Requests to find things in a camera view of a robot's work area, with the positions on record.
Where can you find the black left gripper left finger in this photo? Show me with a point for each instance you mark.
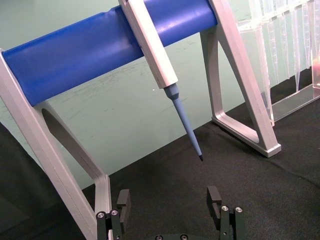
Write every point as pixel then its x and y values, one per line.
pixel 117 222

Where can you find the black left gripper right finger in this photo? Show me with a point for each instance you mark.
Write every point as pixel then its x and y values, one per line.
pixel 226 220

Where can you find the black table cloth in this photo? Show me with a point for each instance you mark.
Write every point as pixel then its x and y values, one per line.
pixel 175 190

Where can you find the grey stand with blue bar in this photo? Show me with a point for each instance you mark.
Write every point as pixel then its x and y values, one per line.
pixel 75 70

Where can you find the clear acrylic tip rack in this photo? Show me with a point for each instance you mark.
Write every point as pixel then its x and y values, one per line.
pixel 260 65

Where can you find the clear pipette tip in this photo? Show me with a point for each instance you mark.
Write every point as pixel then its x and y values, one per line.
pixel 278 55
pixel 290 50
pixel 308 37
pixel 299 62

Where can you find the white pipette with blue shaft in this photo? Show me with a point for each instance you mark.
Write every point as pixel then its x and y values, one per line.
pixel 150 50

